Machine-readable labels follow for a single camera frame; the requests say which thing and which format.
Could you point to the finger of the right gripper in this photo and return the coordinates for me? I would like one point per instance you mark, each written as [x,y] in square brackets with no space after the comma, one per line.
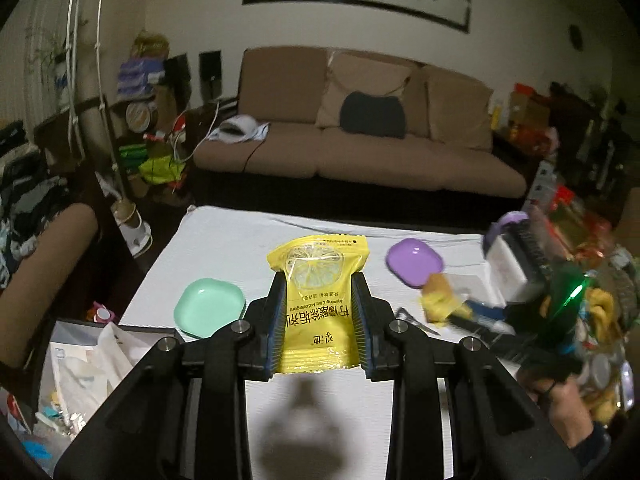
[473,315]

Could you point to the white box with keyboard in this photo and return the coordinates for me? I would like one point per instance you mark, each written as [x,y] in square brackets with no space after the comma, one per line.
[519,269]

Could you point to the brown sofa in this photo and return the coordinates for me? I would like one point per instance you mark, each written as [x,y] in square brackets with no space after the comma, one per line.
[298,92]

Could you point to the purple plastic plate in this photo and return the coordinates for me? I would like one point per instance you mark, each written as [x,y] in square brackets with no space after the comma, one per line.
[413,262]

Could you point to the person's right hand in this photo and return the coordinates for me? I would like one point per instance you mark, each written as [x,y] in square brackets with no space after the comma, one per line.
[562,403]

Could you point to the black cushion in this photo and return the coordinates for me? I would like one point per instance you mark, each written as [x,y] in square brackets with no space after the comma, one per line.
[381,116]

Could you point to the black storage bin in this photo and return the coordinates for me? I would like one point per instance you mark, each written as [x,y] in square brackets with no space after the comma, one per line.
[83,364]

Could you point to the wicker basket of snacks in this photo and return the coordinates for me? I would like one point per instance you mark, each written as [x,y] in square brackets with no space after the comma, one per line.
[567,232]

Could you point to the orange brown packet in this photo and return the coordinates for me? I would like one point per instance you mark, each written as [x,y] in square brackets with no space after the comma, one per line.
[439,301]

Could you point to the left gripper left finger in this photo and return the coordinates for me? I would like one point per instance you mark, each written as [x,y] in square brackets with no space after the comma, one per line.
[184,404]

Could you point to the yellow lemon sachet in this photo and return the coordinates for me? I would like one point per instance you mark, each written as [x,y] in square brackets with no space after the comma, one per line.
[319,334]

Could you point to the mint green plastic plate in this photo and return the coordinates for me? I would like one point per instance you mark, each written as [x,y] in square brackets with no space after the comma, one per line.
[206,305]

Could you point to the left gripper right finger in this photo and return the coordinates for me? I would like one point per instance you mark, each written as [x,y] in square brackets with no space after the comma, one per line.
[497,432]

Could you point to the white floor stand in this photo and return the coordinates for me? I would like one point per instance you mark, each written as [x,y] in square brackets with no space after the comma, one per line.
[134,230]

